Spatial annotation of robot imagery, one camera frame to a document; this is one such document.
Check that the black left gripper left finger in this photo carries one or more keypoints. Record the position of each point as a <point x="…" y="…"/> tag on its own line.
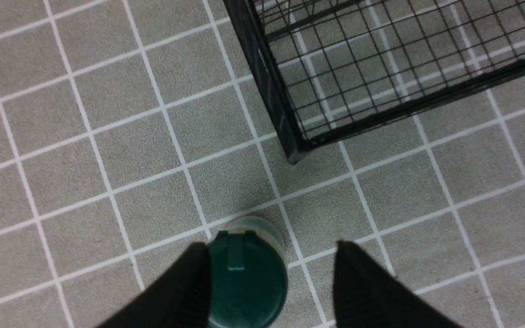
<point x="180" y="298"/>

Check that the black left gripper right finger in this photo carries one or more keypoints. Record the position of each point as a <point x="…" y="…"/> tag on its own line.
<point x="365" y="295"/>

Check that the grey checkered tablecloth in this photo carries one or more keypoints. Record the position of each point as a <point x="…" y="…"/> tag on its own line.
<point x="132" y="128"/>

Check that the green-capped seasoning bottle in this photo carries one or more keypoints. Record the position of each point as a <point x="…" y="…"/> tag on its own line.
<point x="249" y="274"/>

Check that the black wire shelf rack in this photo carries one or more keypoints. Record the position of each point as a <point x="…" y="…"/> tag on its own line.
<point x="328" y="70"/>

